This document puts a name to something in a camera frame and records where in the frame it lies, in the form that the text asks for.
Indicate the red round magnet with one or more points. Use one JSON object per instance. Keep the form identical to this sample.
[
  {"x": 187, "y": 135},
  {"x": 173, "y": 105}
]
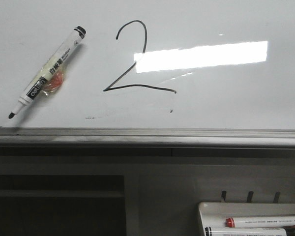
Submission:
[{"x": 55, "y": 82}]

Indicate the black white whiteboard marker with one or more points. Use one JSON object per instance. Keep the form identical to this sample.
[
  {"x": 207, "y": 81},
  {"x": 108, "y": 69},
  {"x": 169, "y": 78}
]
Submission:
[{"x": 49, "y": 69}]

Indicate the white whiteboard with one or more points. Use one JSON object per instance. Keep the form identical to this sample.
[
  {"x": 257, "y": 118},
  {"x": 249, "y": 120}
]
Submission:
[{"x": 224, "y": 64}]

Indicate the grey aluminium whiteboard ledge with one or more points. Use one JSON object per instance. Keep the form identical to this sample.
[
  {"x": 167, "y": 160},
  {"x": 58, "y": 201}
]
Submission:
[{"x": 148, "y": 137}]

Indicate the white marker tray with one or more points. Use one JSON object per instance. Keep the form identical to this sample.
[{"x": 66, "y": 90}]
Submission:
[{"x": 214, "y": 213}]

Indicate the black capped marker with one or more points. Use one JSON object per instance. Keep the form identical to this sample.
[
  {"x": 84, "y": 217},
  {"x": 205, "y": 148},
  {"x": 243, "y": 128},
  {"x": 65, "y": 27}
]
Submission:
[{"x": 216, "y": 231}]

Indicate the red capped marker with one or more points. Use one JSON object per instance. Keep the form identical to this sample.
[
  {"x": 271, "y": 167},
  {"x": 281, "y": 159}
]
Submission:
[{"x": 261, "y": 222}]

